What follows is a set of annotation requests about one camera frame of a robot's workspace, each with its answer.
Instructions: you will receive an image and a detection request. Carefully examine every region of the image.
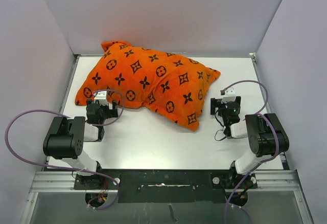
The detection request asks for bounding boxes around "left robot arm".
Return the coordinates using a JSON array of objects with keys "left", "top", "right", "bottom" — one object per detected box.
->
[{"left": 43, "top": 99, "right": 118, "bottom": 189}]

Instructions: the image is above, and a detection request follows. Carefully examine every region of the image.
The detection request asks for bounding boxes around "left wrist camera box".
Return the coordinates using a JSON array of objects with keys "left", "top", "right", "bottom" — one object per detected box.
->
[{"left": 94, "top": 91, "right": 108, "bottom": 106}]

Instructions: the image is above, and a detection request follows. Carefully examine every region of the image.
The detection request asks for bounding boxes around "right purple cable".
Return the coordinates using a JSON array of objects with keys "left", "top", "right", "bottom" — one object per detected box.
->
[{"left": 222, "top": 80, "right": 279, "bottom": 224}]

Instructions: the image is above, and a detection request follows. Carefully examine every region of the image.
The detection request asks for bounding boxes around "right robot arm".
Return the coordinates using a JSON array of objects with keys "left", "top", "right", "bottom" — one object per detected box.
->
[{"left": 210, "top": 96, "right": 290, "bottom": 188}]

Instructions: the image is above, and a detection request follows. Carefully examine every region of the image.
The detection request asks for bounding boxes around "orange patterned pillowcase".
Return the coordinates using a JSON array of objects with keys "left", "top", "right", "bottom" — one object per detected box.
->
[{"left": 75, "top": 41, "right": 221, "bottom": 131}]

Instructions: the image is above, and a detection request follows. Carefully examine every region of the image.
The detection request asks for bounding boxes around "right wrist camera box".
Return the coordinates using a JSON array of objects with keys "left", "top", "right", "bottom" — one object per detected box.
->
[{"left": 220, "top": 87, "right": 236, "bottom": 103}]

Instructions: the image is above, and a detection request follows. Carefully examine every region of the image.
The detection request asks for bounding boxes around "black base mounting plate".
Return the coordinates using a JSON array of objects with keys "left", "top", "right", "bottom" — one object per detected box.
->
[{"left": 74, "top": 168, "right": 258, "bottom": 207}]

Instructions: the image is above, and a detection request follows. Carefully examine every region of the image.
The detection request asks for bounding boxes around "aluminium frame rail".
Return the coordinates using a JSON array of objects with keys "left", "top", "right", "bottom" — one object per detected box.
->
[{"left": 30, "top": 170, "right": 301, "bottom": 193}]

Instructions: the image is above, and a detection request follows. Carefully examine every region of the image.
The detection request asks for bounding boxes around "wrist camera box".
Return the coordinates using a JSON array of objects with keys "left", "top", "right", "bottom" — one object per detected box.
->
[
  {"left": 220, "top": 87, "right": 236, "bottom": 103},
  {"left": 94, "top": 91, "right": 108, "bottom": 106}
]

